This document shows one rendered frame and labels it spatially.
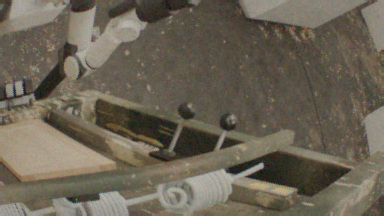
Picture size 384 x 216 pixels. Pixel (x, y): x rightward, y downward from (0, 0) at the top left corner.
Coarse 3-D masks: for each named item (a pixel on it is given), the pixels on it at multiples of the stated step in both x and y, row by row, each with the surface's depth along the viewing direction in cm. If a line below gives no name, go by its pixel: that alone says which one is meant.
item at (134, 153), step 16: (64, 112) 192; (64, 128) 186; (80, 128) 178; (96, 128) 177; (96, 144) 173; (112, 144) 167; (128, 144) 165; (128, 160) 163; (144, 160) 158; (240, 192) 138; (256, 192) 135; (272, 192) 131; (288, 192) 130; (272, 208) 131
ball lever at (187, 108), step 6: (186, 102) 157; (180, 108) 156; (186, 108) 156; (192, 108) 156; (180, 114) 156; (186, 114) 156; (192, 114) 156; (180, 120) 157; (180, 126) 156; (174, 138) 156; (174, 144) 156; (168, 150) 155
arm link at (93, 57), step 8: (88, 48) 179; (96, 48) 171; (104, 48) 169; (112, 48) 169; (80, 56) 176; (88, 56) 174; (96, 56) 172; (104, 56) 172; (80, 64) 175; (88, 64) 175; (96, 64) 174; (80, 72) 175; (88, 72) 178
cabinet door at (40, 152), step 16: (0, 128) 171; (16, 128) 174; (32, 128) 177; (48, 128) 179; (0, 144) 153; (16, 144) 157; (32, 144) 160; (48, 144) 163; (64, 144) 165; (80, 144) 167; (16, 160) 141; (32, 160) 145; (48, 160) 148; (64, 160) 151; (80, 160) 153; (96, 160) 155; (16, 176) 133; (32, 176) 134; (48, 176) 138; (64, 176) 143
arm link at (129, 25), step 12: (132, 0) 155; (144, 0) 156; (108, 12) 160; (120, 12) 158; (132, 12) 158; (144, 12) 156; (120, 24) 158; (132, 24) 158; (144, 24) 161; (120, 36) 160; (132, 36) 160
